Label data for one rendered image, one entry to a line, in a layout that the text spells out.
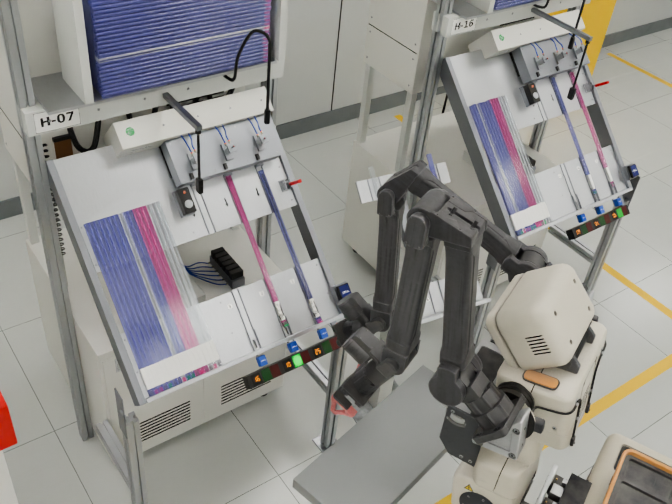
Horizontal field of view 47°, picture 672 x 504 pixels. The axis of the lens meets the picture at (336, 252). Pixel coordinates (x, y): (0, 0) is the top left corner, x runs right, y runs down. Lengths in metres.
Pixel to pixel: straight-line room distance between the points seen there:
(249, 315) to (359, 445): 0.50
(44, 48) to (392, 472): 1.48
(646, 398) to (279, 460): 1.57
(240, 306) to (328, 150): 2.37
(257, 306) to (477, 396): 0.94
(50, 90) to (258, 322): 0.87
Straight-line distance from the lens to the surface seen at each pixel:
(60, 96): 2.19
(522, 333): 1.65
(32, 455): 3.09
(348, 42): 4.64
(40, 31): 2.25
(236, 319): 2.32
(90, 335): 2.56
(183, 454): 3.00
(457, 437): 1.91
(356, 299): 2.15
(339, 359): 2.64
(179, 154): 2.30
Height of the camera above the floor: 2.43
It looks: 39 degrees down
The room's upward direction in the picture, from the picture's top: 7 degrees clockwise
